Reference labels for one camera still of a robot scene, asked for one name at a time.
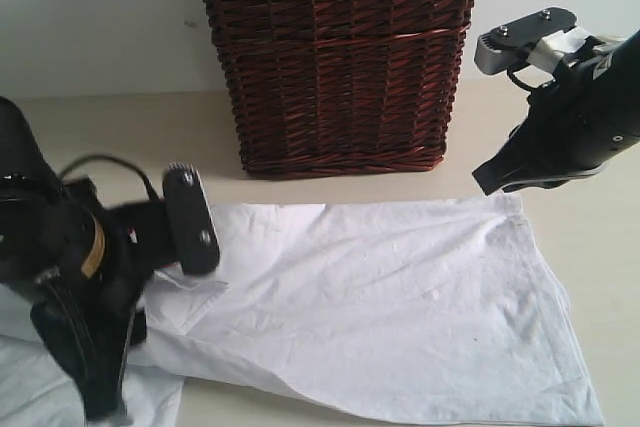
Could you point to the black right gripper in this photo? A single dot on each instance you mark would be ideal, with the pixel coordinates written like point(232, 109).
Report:
point(575, 125)

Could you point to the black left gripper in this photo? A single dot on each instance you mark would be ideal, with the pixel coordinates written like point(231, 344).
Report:
point(82, 267)

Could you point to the white t-shirt with red lettering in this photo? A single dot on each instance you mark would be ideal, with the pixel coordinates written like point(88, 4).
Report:
point(427, 312)

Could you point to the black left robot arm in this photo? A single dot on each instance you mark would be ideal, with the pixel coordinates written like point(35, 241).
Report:
point(20, 142)

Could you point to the dark brown wicker basket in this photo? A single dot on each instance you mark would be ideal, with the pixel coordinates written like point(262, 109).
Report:
point(323, 88)

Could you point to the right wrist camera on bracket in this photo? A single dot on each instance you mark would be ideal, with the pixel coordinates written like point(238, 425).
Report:
point(549, 40)

